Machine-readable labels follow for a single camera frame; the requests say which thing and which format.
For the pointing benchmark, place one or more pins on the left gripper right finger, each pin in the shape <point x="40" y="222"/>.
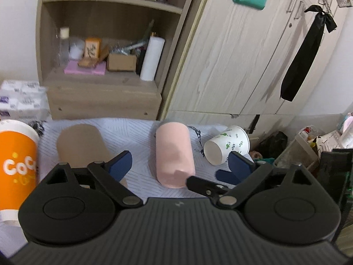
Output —
<point x="245" y="175"/>

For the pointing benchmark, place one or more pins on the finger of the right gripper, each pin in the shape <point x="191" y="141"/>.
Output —
<point x="206" y="188"/>

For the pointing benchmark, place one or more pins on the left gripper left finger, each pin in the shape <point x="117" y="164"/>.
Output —
<point x="109" y="175"/>

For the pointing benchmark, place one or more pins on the pink tumbler grey lid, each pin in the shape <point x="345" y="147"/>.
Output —
<point x="174" y="154"/>

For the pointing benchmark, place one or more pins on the white floral paper cup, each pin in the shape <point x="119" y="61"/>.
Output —
<point x="234" y="138"/>

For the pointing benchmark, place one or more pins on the orange coco paper cup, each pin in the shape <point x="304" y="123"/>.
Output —
<point x="19" y="143"/>

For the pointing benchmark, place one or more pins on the small white cup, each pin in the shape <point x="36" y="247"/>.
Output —
<point x="76" y="48"/>

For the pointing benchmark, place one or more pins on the beige brown tumbler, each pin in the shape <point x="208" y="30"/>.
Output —
<point x="80" y="145"/>

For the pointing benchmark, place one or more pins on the white patterned tablecloth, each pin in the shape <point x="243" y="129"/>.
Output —
<point x="119" y="134"/>

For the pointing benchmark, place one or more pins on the wooden wardrobe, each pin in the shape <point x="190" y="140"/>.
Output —
<point x="232" y="59"/>

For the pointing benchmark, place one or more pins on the small cardboard box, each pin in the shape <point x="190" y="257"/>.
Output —
<point x="118" y="62"/>

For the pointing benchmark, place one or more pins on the pink flat box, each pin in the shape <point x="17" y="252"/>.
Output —
<point x="74" y="69"/>

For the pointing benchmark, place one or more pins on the tissue pack bundle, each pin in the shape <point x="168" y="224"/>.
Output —
<point x="24" y="100"/>

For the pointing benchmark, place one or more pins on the wooden bookshelf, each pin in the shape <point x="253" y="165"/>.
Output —
<point x="107" y="58"/>

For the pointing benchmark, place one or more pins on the orange floral tea box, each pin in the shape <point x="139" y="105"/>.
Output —
<point x="92" y="48"/>

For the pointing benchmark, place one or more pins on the white paper towel roll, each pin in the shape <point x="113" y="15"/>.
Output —
<point x="152" y="58"/>

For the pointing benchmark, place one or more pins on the black ribbon bow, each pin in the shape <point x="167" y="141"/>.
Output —
<point x="307" y="52"/>

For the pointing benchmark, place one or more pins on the clear bottle cream cap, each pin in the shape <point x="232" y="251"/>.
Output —
<point x="63" y="43"/>

